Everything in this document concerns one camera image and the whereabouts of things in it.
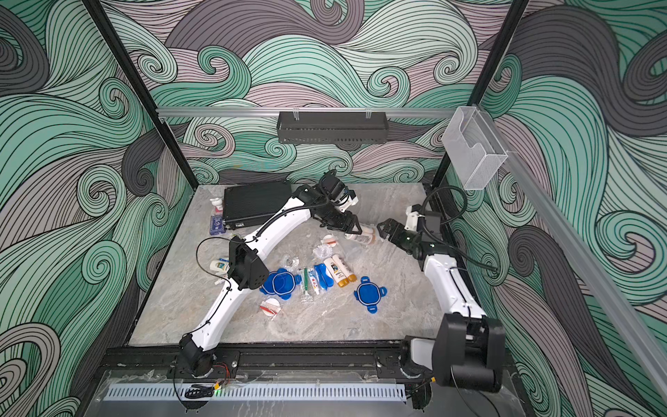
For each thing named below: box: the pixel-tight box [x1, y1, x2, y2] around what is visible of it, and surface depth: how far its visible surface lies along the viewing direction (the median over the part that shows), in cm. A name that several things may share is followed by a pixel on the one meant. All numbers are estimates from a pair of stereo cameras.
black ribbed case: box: [223, 180, 293, 230], surface depth 106 cm
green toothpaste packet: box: [299, 267, 311, 297], surface depth 91 cm
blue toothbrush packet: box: [314, 263, 335, 292], surface depth 92 cm
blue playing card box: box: [209, 215, 226, 236], surface depth 106 cm
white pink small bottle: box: [209, 197, 224, 216], surface depth 109 cm
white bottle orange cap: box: [209, 258, 231, 274], surface depth 93 cm
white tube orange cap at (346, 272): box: [331, 253, 357, 283], surface depth 92 cm
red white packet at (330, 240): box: [320, 233, 339, 248], surface depth 103 cm
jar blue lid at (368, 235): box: [356, 225, 377, 246], surface depth 89 cm
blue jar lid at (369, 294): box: [353, 276, 388, 314], surface depth 89 cm
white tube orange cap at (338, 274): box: [323, 257, 351, 288], surface depth 92 cm
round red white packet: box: [258, 297, 282, 318], surface depth 86 cm
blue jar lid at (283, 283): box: [271, 267, 303, 301], surface depth 90 cm
